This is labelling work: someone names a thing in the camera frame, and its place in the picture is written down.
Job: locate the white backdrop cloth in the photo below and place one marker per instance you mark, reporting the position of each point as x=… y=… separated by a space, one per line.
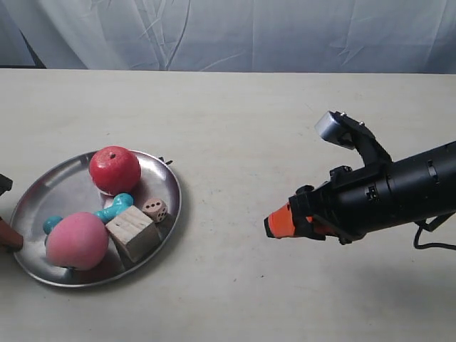
x=231 y=36

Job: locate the teal rubber bone toy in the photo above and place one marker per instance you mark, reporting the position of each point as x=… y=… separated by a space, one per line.
x=119 y=204

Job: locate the wooden cube block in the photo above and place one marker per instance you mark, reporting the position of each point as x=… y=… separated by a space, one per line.
x=134 y=232

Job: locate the red toy apple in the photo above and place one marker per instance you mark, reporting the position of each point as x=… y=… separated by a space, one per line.
x=114 y=170

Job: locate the small wooden die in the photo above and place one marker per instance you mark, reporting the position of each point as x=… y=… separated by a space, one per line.
x=155 y=208

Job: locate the pink toy peach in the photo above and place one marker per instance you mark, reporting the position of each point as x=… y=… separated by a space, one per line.
x=78 y=241

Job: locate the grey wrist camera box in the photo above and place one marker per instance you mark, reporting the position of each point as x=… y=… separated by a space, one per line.
x=329 y=128

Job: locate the round steel plate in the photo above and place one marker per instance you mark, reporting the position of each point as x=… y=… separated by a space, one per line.
x=67 y=188

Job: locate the black X tape mark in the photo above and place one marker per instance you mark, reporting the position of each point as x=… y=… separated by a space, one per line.
x=168 y=161

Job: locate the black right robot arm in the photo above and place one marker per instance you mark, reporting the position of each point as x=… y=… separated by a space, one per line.
x=422 y=188

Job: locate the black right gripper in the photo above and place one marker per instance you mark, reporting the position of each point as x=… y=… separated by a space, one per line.
x=348 y=206

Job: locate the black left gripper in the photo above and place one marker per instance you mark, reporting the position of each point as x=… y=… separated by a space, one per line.
x=10 y=239

